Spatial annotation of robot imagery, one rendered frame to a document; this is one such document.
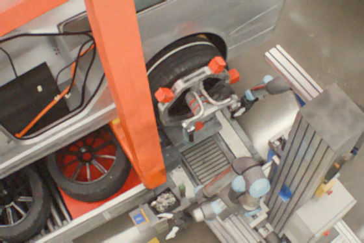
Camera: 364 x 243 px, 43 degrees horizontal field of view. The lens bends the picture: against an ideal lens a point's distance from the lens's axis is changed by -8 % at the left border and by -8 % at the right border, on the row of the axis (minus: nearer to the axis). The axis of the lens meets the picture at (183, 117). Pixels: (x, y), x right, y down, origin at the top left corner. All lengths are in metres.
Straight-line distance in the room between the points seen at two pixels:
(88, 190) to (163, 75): 1.04
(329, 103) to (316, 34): 2.85
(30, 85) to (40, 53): 0.27
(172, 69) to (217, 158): 1.16
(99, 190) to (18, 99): 0.94
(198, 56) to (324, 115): 1.37
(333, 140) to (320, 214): 0.81
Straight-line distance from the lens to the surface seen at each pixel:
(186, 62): 3.28
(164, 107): 3.34
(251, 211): 3.01
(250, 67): 4.69
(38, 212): 3.75
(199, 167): 4.14
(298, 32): 5.00
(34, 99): 3.79
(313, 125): 2.15
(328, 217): 2.87
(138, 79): 2.33
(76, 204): 3.93
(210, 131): 4.16
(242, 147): 4.20
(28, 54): 3.92
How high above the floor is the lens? 3.91
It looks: 63 degrees down
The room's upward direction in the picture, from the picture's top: 5 degrees counter-clockwise
